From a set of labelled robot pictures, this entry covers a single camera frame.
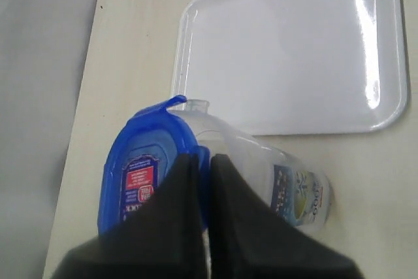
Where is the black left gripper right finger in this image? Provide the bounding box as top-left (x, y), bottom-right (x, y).
top-left (208, 154), bottom-right (359, 278)

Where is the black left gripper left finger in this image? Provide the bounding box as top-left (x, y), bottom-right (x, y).
top-left (52, 154), bottom-right (208, 278)

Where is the clear plastic jar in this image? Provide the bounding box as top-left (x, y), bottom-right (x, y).
top-left (169, 95), bottom-right (330, 233)

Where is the blue plastic lid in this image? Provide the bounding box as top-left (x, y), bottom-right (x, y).
top-left (97, 95), bottom-right (210, 234)

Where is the white plastic tray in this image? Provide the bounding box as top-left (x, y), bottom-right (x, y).
top-left (171, 0), bottom-right (409, 135)

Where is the white backdrop curtain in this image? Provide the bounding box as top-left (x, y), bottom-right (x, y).
top-left (1, 0), bottom-right (97, 278)

